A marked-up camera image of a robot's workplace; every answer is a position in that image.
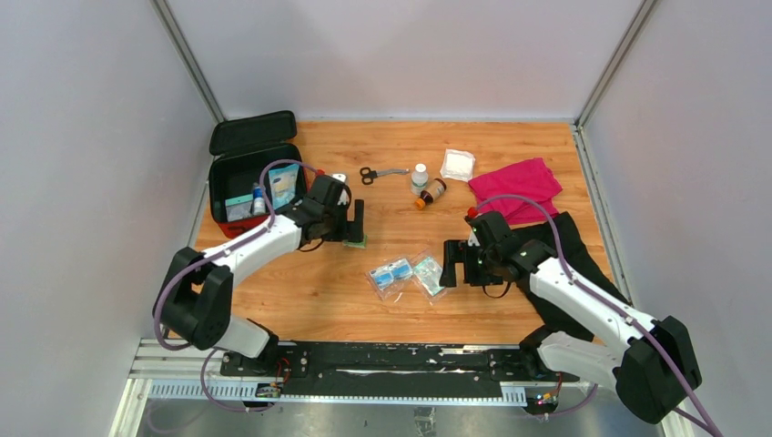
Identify red black medicine case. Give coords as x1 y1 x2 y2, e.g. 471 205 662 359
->
208 110 302 239

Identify teal topped blister bag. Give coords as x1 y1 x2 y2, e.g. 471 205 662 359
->
224 194 253 222

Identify black cloth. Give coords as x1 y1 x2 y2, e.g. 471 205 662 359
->
513 212 629 341

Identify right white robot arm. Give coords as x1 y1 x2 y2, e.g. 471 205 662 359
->
440 238 702 424

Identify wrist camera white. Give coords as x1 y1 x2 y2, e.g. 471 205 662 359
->
467 224 481 247
331 173 348 184

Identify green small packet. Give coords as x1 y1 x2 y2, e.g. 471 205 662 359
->
342 236 367 249

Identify brown syrup bottle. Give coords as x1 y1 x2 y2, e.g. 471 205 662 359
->
414 178 447 210

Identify white pill bottle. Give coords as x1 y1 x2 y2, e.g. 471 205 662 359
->
411 163 429 196

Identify black handled scissors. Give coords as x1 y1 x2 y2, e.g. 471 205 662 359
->
360 167 410 186

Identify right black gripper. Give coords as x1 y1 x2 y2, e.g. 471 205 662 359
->
440 239 503 288

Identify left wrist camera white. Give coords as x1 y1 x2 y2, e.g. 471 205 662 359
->
331 173 348 184

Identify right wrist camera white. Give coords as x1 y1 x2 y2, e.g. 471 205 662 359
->
467 224 481 247

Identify teal bandage plastic bag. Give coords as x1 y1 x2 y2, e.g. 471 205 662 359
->
410 250 450 305

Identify alcohol wipes plastic bag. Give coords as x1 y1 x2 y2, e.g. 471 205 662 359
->
365 257 414 301

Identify white blue small bottle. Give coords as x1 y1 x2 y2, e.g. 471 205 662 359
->
251 183 267 217

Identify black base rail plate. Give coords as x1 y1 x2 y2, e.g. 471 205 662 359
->
218 341 578 401

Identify pink cloth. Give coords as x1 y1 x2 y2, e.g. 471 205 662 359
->
468 158 563 225

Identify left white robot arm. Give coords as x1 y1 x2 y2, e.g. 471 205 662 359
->
152 176 365 376

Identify white gauze pack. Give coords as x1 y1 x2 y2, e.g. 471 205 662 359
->
440 148 475 182

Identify blue plaster pack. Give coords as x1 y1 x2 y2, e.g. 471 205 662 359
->
268 164 300 210

